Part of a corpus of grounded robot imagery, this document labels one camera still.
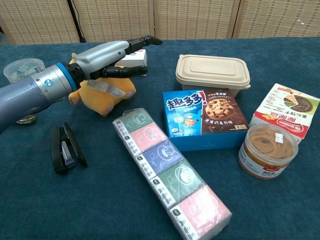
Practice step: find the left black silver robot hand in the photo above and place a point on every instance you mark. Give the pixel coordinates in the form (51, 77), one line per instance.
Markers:
(100, 58)

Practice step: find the yellow plush toy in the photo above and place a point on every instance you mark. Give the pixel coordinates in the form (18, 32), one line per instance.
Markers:
(105, 96)

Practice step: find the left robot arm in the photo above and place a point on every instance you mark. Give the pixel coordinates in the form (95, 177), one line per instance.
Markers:
(32, 92)

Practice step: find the white stapler box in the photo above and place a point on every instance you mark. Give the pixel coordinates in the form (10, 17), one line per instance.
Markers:
(136, 60)

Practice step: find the black tripod stand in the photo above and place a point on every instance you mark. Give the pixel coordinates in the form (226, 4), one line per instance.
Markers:
(76, 22)

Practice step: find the clear jar of binder clips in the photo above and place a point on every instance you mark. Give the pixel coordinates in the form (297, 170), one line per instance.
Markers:
(21, 70)

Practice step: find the black stapler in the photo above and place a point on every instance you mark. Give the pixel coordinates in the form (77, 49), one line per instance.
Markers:
(65, 150)

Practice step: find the bamboo folding screen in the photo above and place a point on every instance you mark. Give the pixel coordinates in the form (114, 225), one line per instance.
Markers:
(195, 17)

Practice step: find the beige lidded food container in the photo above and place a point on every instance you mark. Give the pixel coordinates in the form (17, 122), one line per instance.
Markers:
(212, 71)

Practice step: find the blue chocolate cookie box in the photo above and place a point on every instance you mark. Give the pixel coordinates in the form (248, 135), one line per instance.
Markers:
(200, 117)

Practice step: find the tissue pack strip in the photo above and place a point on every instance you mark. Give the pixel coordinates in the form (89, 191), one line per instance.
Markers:
(170, 170)

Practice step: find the clear jar of rubber bands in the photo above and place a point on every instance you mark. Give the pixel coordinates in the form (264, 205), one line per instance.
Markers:
(268, 152)

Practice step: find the white red snack box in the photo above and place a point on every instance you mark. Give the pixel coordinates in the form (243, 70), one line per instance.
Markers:
(287, 110)

